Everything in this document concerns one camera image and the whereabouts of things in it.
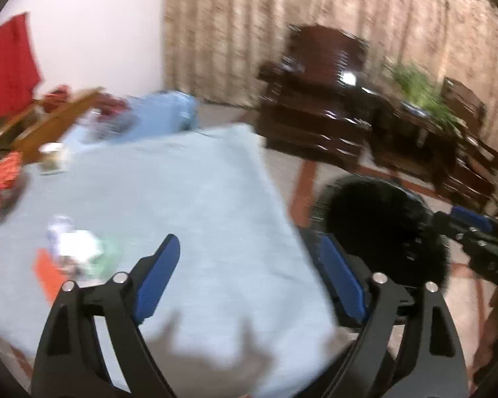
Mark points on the white blue medicine box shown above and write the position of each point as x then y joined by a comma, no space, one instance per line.
76,252

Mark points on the glass fruit bowl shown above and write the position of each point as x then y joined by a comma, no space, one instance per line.
101,126

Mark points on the dark wooden side table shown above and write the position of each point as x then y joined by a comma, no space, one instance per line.
405,138

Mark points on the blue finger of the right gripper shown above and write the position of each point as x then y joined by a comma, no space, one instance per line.
472,219

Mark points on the grey table cloth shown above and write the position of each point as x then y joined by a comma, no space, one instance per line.
245,310

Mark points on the patterned beige curtain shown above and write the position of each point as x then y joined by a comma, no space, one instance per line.
212,48

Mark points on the red snack packet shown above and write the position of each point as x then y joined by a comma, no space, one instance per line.
10,168

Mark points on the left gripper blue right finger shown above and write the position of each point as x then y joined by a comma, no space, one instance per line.
407,344

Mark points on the potted green plant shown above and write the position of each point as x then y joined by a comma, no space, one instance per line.
422,94

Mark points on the orange foam net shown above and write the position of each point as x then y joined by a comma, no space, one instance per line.
49,276

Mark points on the black trash bin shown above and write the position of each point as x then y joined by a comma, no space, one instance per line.
386,225

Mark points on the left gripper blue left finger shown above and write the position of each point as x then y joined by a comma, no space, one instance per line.
91,345

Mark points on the blue side table cloth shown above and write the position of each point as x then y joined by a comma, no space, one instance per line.
158,114

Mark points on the tissue box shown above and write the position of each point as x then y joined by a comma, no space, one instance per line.
52,158

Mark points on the dark wooden armchair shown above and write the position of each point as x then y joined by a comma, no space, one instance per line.
468,177
311,103

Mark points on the red apples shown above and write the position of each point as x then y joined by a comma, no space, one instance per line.
109,106

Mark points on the green rubber glove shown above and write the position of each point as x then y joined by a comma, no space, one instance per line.
102,258

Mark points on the red cloth cover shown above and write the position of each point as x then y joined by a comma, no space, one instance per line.
19,75

